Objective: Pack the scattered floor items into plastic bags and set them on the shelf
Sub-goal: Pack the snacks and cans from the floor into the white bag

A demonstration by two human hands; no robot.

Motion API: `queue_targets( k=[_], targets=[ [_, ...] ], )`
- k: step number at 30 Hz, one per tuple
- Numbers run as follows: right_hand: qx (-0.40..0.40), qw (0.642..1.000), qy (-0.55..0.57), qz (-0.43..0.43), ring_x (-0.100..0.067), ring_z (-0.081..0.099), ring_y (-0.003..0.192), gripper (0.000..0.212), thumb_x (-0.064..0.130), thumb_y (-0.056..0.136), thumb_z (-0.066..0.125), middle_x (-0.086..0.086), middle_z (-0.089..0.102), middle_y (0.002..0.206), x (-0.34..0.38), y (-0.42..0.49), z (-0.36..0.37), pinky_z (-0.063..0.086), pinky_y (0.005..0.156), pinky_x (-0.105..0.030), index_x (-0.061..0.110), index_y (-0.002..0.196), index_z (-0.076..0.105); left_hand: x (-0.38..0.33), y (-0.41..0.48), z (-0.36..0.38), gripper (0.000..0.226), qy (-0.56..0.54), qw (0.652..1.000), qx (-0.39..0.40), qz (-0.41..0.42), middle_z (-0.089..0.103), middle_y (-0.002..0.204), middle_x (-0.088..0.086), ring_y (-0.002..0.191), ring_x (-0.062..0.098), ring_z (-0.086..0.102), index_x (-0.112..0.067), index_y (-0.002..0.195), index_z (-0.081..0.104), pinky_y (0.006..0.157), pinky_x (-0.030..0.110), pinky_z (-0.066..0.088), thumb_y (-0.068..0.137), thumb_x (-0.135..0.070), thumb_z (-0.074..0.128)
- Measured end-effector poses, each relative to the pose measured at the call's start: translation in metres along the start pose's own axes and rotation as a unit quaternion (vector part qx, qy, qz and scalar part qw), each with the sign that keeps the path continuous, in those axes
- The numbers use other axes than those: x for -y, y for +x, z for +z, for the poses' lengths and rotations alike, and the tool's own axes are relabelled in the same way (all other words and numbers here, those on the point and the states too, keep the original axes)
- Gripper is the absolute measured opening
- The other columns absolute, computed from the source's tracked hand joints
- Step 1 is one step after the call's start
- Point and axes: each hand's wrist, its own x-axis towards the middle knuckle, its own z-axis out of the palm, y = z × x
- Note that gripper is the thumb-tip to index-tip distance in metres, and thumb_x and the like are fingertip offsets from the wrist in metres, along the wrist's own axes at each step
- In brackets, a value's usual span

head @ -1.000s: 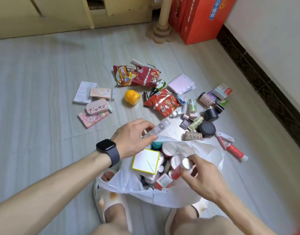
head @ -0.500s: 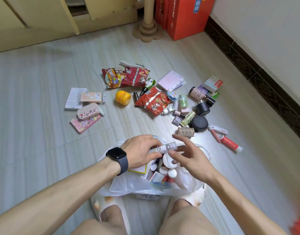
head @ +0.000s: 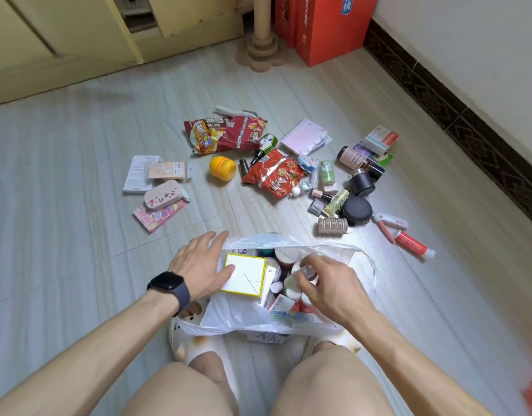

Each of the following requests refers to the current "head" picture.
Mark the small silver square case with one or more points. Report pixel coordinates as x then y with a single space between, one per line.
305 186

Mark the yellow cabinet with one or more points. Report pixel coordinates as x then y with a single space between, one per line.
75 38

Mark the black smartwatch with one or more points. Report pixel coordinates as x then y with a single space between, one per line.
170 283

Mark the large red carton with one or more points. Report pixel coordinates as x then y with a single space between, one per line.
335 30

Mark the pink bottle with black cap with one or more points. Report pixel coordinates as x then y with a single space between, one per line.
352 158

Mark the person's right forearm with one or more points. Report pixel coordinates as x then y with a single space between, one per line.
413 368

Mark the light green tube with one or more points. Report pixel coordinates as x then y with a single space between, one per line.
327 172

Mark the white round jar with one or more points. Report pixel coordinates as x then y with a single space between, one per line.
271 272

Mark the white paper leaflet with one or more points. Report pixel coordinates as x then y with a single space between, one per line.
138 173

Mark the white right slipper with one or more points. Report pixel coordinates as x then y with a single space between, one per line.
342 340

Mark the green bottle with black cap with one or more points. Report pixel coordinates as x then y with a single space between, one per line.
265 148

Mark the white slipper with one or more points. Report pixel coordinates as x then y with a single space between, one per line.
342 340
192 342

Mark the small white ball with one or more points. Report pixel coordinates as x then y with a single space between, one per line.
295 191

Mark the green glitter bottle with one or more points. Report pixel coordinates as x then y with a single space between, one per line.
335 203

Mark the pink nail polish bottle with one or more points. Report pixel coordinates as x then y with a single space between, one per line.
319 194

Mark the pink spiral notebook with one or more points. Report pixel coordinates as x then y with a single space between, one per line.
303 136

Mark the small red and white box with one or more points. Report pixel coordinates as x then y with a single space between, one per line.
282 303

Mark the large red snack bag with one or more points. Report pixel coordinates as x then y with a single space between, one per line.
231 133

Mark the pink cartoon print case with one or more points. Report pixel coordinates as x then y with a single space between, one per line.
162 195

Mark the blue and white sachet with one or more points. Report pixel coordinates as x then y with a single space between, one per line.
307 163

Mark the person's leg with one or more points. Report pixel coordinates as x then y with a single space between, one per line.
331 381
183 392

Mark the white small bottle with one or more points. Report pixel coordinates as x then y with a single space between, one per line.
292 290

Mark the small clear bottle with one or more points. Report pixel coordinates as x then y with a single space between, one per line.
305 272

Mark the green and white box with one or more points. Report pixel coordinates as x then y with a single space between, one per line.
385 159

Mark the small purple packet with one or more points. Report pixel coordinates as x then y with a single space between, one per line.
316 207

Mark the white box with yellow edge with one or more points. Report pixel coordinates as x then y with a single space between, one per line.
246 275

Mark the person's left hand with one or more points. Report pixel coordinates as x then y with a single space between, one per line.
196 268

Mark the red and white tube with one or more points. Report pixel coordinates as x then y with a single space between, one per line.
412 244

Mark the person's left leg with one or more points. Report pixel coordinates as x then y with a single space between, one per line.
183 392

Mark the white plastic bag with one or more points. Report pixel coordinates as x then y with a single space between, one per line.
235 314

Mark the small dark lipstick tube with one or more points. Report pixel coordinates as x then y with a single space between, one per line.
244 166

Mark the white and pink hand tool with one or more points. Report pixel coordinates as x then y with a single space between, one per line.
391 220

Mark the person's right hand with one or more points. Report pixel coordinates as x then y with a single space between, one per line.
335 294

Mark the yellow egg-shaped container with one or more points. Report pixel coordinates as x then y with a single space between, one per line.
222 168

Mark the white left slipper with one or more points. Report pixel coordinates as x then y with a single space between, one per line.
192 342

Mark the beige ribbed cylinder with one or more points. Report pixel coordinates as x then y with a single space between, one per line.
332 226

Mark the person's right leg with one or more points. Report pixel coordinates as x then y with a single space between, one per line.
331 381

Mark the beige flat packet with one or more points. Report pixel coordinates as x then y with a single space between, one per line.
167 171

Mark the person's right thumb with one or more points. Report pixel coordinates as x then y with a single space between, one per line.
304 292

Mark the colourful pink sticker pack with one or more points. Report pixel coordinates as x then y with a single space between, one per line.
155 217

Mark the black jar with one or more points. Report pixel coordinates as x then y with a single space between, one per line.
361 184

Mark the dark glass bottle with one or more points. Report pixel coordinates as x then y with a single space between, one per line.
372 169

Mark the small red snack bag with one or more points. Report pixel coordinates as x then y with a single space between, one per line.
274 173

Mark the purple flat packet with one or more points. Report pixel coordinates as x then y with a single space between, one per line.
360 148

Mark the grey slim tube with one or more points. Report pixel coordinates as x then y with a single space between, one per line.
314 178

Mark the person's left forearm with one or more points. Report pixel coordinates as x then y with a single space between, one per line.
88 355

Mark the cardboard scratching post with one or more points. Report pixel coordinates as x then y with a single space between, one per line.
262 43

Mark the narrow red carton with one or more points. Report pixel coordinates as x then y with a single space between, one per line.
285 19

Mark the black round compact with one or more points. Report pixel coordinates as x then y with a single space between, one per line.
356 210

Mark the pink lip pencil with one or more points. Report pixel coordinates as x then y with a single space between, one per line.
385 232

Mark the person's left thumb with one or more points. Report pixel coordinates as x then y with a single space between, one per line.
225 277

